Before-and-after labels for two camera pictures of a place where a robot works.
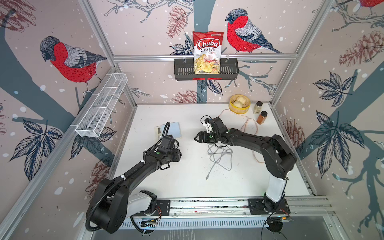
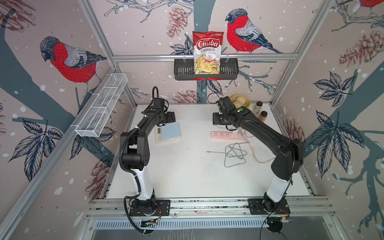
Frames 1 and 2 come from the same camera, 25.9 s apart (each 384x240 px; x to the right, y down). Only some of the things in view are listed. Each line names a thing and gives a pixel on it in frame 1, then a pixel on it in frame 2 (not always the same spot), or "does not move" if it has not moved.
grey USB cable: [222, 154] -> [240, 156]
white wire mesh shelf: [94, 119] does not move
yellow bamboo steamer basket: [239, 104] does not move
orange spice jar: [262, 117] does not move
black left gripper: [178, 155] -> [172, 118]
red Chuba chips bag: [207, 47] does not move
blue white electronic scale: [174, 129] does not move
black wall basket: [184, 70] does not move
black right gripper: [200, 135] -> [215, 118]
